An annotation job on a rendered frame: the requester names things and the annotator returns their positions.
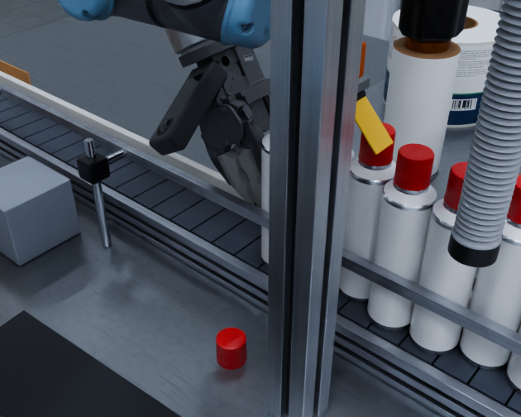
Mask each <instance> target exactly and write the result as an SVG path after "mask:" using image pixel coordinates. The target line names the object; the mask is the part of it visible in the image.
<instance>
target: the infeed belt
mask: <svg viewBox="0 0 521 417"><path fill-rule="evenodd" d="M0 128H2V129H4V130H6V131H8V132H10V133H11V134H13V135H15V136H16V137H19V138H21V139H22V140H23V141H26V142H28V143H30V144H32V145H33V146H35V147H37V148H39V149H40V150H42V151H44V152H46V153H47V154H49V155H51V156H53V157H54V158H56V159H58V160H60V161H63V162H64V163H65V164H67V165H70V166H71V167H73V168H75V169H76V170H78V166H77V159H78V158H79V157H81V156H83V155H86V151H85V146H84V140H85V139H86V137H83V136H81V135H79V134H78V133H76V132H73V131H71V130H69V129H68V128H66V127H63V126H61V125H60V124H58V123H56V122H53V121H51V120H50V119H48V118H46V117H43V116H41V115H40V114H38V113H35V112H33V111H31V110H30V109H28V108H25V107H23V106H22V105H21V104H19V103H16V102H14V101H12V100H11V99H9V98H6V97H4V96H2V95H0ZM109 170H110V176H109V177H108V178H106V179H105V180H102V181H101V183H102V184H103V185H106V186H107V187H109V188H110V189H113V190H115V191H117V192H118V193H119V194H122V195H124V196H126V197H127V198H129V199H131V200H133V201H134V202H136V203H138V204H140V205H141V206H143V207H145V208H147V209H149V210H150V211H152V212H154V213H157V214H158V215H160V216H161V217H163V218H165V219H167V220H169V221H171V222H172V223H174V224H176V225H178V226H180V227H181V228H183V229H185V230H187V231H189V232H191V233H192V234H194V235H196V236H197V237H200V238H202V239H203V240H204V241H206V242H209V243H211V244H212V245H214V246H215V247H218V248H220V249H221V250H223V251H225V252H227V253H228V254H230V255H232V256H234V257H235V258H237V259H239V260H241V261H243V262H245V263H246V264H248V265H250V266H252V267H254V268H256V269H257V270H259V271H261V272H263V273H265V274H267V275H269V267H268V266H266V265H265V264H264V263H263V261H262V260H261V225H259V224H257V223H254V222H252V221H251V220H249V219H247V218H244V217H242V216H241V215H239V214H237V213H234V212H233V211H231V210H229V209H227V208H224V207H223V206H221V205H219V204H216V203H214V202H213V201H211V200H209V199H206V198H204V197H203V196H201V195H199V194H196V193H194V192H193V191H191V190H190V189H187V188H185V187H184V186H182V185H179V184H177V183H175V182H174V181H172V180H169V179H167V178H165V177H164V176H162V175H159V174H157V173H155V172H154V171H152V170H149V169H147V168H145V167H144V166H142V165H139V164H137V163H136V162H134V161H131V160H129V159H127V158H126V157H125V158H122V159H121V160H119V161H116V162H114V163H112V164H111V165H109ZM367 305H368V302H356V301H353V300H349V299H348V298H346V297H345V296H343V295H342V294H341V292H340V291H339V293H338V302H337V314H339V315H341V316H342V317H344V318H346V319H348V320H350V321H352V322H353V323H354V324H357V325H359V326H361V327H362V328H364V329H366V330H368V331H369V332H371V333H373V334H375V335H377V336H378V337H380V338H383V339H384V340H385V341H387V342H389V343H392V344H393V345H395V346H396V347H398V348H400V349H402V350H404V351H406V352H408V353H409V354H411V355H413V356H415V357H416V358H418V359H420V360H422V361H424V362H426V363H427V364H429V365H431V366H432V367H435V368H437V369H438V370H440V371H442V372H444V373H446V374H448V375H449V376H451V377H453V378H455V379H456V380H458V381H460V382H462V383H463V384H465V385H467V386H469V387H471V388H472V389H474V390H476V391H479V392H480V393H481V394H483V395H486V396H487V397H489V398H491V399H492V400H494V401H496V402H498V403H500V404H502V405H503V406H505V407H507V408H509V409H511V410H512V411H514V412H516V413H518V414H519V415H521V394H520V393H518V392H517V391H516V390H515V389H514V388H513V387H512V386H511V385H510V384H509V382H508V380H507V377H506V367H507V366H508V365H507V366H506V367H504V368H502V369H499V370H494V371H490V370H484V369H481V368H479V367H475V366H473V365H471V364H470V363H469V362H468V361H467V360H466V359H465V358H464V357H463V356H462V355H461V353H460V350H459V344H458V346H457V347H456V349H455V350H454V351H453V352H450V353H448V354H444V355H434V354H430V353H427V352H424V351H422V350H420V349H418V348H417V347H416V346H414V344H413V343H412V342H411V340H410V338H409V327H410V326H409V327H408V328H406V329H403V330H399V331H389V330H385V329H382V328H379V327H377V326H376V325H374V324H373V323H372V322H371V321H370V320H369V318H368V315H367V312H366V310H367Z"/></svg>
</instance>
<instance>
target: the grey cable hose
mask: <svg viewBox="0 0 521 417"><path fill-rule="evenodd" d="M503 1H504V2H505V3H504V4H503V5H501V9H502V10H503V11H502V12H501V13H500V14H499V17H500V18H501V19H500V20H499V21H498V26H499V27H498V28H497V29H496V33H497V36H495V38H494V40H495V43H494V44H493V45H492V47H493V49H494V50H493V51H492V52H491V56H492V58H491V59H490V65H489V66H488V71H489V72H488V73H487V74H486V78H487V80H486V81H485V87H484V88H483V92H484V93H483V94H482V96H481V98H482V100H481V101H480V108H479V114H478V116H477V119H478V120H477V121H476V127H475V133H474V135H473V140H472V143H471V144H472V146H471V152H470V154H469V159H468V164H467V166H466V173H465V175H466V176H465V177H464V182H463V185H462V189H461V195H460V200H459V204H458V210H457V211H456V220H455V222H454V226H453V227H452V230H451V235H450V239H449V243H448V247H447V250H448V253H449V254H450V256H451V257H452V258H453V259H454V260H456V261H457V262H459V263H461V264H463V265H465V266H471V267H487V266H491V265H493V264H494V263H495V262H496V260H497V257H498V255H499V249H500V246H501V243H502V237H501V236H502V233H503V230H504V225H505V219H506V218H507V213H508V212H509V206H510V202H511V200H512V196H513V193H514V192H513V191H514V188H515V185H516V179H517V178H518V173H519V170H520V169H519V167H520V166H521V0H503Z"/></svg>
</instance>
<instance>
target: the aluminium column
mask: <svg viewBox="0 0 521 417"><path fill-rule="evenodd" d="M365 11H366V0H271V9H270V187H269V276H268V365H267V415H269V417H323V415H324V414H325V413H326V412H327V410H328V398H329V390H330V380H331V371H332V355H333V346H334V337H335V327H336V319H337V302H338V293H339V284H340V275H341V266H342V249H343V240H344V232H345V222H346V213H347V196H348V187H349V179H350V169H351V153H352V143H353V135H354V126H355V116H356V100H357V91H358V82H359V73H360V64H361V47H362V38H363V29H364V20H365Z"/></svg>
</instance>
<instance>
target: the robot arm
mask: <svg viewBox="0 0 521 417"><path fill-rule="evenodd" d="M57 2H58V4H59V5H60V6H61V7H62V8H63V9H64V11H65V12H67V13H68V14H69V15H70V16H71V17H73V18H75V19H77V20H80V21H84V22H89V21H93V20H98V21H103V20H106V19H108V18H109V17H124V18H127V19H130V20H133V21H137V22H143V23H146V24H150V25H153V26H158V27H162V28H164V29H165V33H166V35H167V36H168V39H169V41H170V44H171V46H172V48H173V50H174V53H175V54H181V55H182V56H180V57H179V61H180V64H181V65H182V67H183V68H184V67H187V66H189V65H192V64H195V63H196V64H197V66H198V68H196V69H193V70H192V71H191V73H190V74H189V77H188V78H187V79H186V81H185V82H184V85H183V86H182V88H181V89H180V91H179V92H178V94H177V96H176V97H175V99H174V101H173V103H172V104H171V105H170V108H169V109H168V111H167V112H166V114H165V115H164V117H163V119H162V120H161V122H160V124H159V125H158V127H157V128H156V130H155V132H154V134H153V136H152V137H151V139H150V140H149V144H150V146H151V147H152V148H153V149H155V150H156V151H157V152H158V153H160V154H161V155H163V156H165V155H168V154H171V153H174V152H177V151H182V150H184V149H185V148H186V146H187V145H188V143H189V141H190V139H191V137H192V136H193V134H194V132H195V131H196V129H197V127H198V125H199V127H200V131H201V133H202V135H201V137H202V138H203V141H204V143H205V146H206V149H207V152H208V155H209V157H210V159H211V161H212V163H213V164H214V165H215V167H216V168H217V170H218V171H219V173H220V174H221V175H222V177H223V178H224V179H225V181H226V182H227V183H228V184H229V185H230V186H232V188H233V189H234V190H235V191H236V192H237V193H238V194H239V195H240V196H241V197H242V198H243V199H244V200H245V201H246V202H248V203H250V204H253V205H255V206H256V207H259V208H261V140H262V138H263V137H264V136H265V135H264V133H263V132H267V131H268V130H270V78H268V79H266V78H265V77H264V75H263V73H262V70H261V67H260V65H259V62H258V60H257V58H256V54H255V52H254V50H253V49H254V48H258V47H260V46H262V45H264V44H265V43H266V42H267V41H268V40H269V39H270V9H271V0H57ZM232 144H235V146H233V148H232V149H231V147H232ZM0 417H2V416H1V415H0Z"/></svg>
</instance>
